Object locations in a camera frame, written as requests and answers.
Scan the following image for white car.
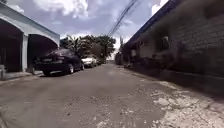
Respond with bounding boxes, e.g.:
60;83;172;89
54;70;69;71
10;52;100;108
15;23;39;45
80;55;98;69

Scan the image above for group of green trees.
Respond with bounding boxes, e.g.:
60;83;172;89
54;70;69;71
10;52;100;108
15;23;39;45
59;34;117;64

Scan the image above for grey cracked concrete road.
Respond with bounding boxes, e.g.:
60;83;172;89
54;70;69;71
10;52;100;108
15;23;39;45
0;63;224;128

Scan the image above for dark blue car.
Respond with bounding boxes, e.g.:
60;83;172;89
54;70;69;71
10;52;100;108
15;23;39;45
34;48;86;77

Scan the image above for long building with blue roof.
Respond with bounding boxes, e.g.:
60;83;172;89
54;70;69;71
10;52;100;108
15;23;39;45
120;0;224;96

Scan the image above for building with arched carport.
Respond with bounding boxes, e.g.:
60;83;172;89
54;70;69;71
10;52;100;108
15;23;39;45
0;2;61;81

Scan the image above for overhead wires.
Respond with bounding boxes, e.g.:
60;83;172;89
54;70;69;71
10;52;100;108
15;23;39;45
107;0;141;37

